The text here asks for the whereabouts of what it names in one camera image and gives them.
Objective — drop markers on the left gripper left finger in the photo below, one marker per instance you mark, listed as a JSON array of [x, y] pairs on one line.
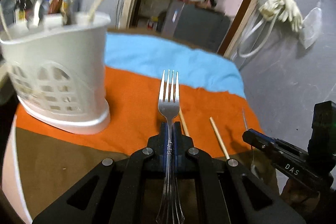
[[137, 183]]

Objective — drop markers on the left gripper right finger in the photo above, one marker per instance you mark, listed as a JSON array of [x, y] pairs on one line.
[[200, 182]]

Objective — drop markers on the steel fork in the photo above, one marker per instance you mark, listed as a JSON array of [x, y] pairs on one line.
[[170, 210]]

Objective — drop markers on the white plastic utensil caddy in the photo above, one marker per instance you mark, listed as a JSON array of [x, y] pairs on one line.
[[58, 71]]

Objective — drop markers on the striped blue orange brown towel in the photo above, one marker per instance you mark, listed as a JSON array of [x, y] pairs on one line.
[[42, 162]]

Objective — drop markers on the hanging clear plastic bag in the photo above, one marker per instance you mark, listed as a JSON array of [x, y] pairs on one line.
[[311, 27]]

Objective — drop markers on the grey small fridge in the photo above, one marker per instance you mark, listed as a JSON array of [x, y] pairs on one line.
[[204, 28]]

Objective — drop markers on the cream rubber gloves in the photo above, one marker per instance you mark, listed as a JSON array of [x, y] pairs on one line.
[[282, 10]]

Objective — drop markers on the orange spice bag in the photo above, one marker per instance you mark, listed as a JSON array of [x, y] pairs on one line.
[[55, 6]]

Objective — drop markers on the dark soy sauce bottle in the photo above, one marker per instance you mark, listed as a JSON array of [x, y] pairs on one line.
[[22, 10]]

